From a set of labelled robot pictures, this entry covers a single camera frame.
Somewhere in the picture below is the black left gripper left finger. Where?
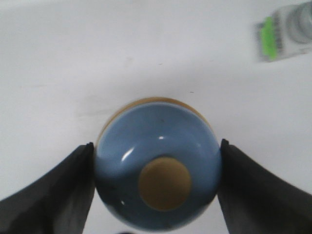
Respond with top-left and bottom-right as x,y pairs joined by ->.
0,143 -> 94,234

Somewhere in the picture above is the green pushbutton switch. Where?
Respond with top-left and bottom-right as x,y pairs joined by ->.
253,1 -> 312,62

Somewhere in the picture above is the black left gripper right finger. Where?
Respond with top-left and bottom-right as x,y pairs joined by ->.
218,139 -> 312,234

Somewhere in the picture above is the blue call bell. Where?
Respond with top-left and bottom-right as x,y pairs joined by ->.
94,97 -> 222,232

